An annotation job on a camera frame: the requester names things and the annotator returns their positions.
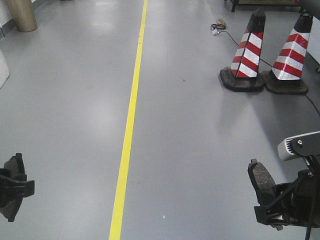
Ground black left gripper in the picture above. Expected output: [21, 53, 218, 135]
[0, 168, 35, 208]

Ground red-white traffic cone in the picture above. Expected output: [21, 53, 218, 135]
[219, 8, 266, 92]
[261, 11, 313, 95]

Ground cardboard tube roll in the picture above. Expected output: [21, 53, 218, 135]
[5, 0, 38, 33]

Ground left red-white traffic cone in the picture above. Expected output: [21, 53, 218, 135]
[219, 8, 266, 92]

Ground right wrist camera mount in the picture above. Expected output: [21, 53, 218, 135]
[277, 131, 320, 166]

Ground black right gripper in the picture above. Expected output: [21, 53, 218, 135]
[266, 169, 320, 230]

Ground black floor cable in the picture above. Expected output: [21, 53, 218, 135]
[210, 15, 320, 113]

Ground right red-white traffic cone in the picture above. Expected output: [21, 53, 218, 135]
[261, 11, 313, 95]

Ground grey brake pad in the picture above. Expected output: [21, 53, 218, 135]
[0, 153, 27, 222]
[247, 158, 278, 221]

